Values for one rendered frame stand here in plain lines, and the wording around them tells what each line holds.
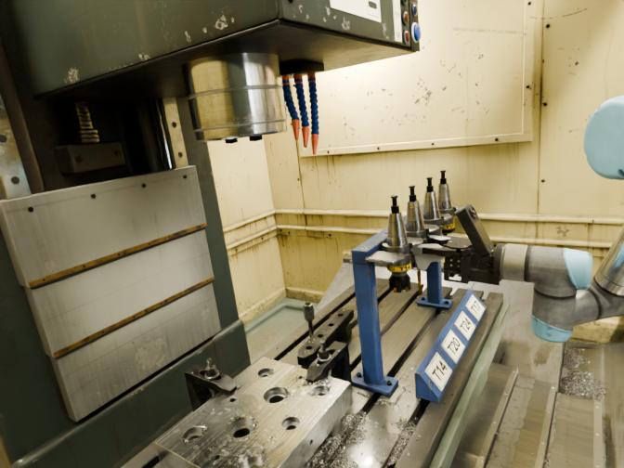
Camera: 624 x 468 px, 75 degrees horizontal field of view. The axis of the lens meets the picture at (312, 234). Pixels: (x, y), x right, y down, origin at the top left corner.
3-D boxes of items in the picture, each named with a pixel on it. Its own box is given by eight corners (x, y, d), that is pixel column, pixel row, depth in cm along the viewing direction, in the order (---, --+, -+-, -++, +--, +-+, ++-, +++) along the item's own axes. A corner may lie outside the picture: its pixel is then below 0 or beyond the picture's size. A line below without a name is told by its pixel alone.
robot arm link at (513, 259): (525, 252, 79) (530, 240, 85) (499, 249, 81) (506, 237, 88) (522, 287, 81) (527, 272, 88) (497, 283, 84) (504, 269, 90)
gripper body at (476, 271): (439, 279, 91) (498, 289, 84) (440, 243, 88) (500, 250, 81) (449, 267, 97) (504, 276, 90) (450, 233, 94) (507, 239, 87)
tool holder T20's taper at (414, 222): (410, 226, 97) (409, 199, 96) (428, 227, 95) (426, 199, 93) (402, 230, 94) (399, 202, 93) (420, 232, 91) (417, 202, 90)
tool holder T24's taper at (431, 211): (423, 215, 106) (422, 189, 104) (441, 214, 104) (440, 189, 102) (420, 219, 102) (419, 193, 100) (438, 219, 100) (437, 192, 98)
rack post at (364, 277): (398, 383, 92) (390, 259, 85) (389, 396, 88) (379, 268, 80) (360, 371, 98) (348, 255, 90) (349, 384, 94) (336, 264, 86)
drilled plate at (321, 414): (353, 403, 81) (350, 382, 80) (257, 525, 59) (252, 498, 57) (266, 374, 94) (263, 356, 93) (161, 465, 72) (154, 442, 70)
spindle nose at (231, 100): (247, 136, 81) (237, 71, 78) (307, 129, 71) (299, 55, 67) (176, 145, 69) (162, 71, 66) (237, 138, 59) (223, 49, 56)
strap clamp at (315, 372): (352, 385, 93) (346, 327, 89) (321, 422, 83) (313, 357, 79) (340, 382, 95) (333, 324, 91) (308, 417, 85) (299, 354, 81)
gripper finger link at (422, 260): (400, 270, 93) (442, 273, 90) (399, 246, 91) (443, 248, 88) (402, 266, 96) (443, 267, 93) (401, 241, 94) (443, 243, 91)
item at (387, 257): (409, 256, 82) (408, 253, 82) (398, 265, 78) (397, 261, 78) (377, 253, 86) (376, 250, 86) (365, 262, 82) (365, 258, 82)
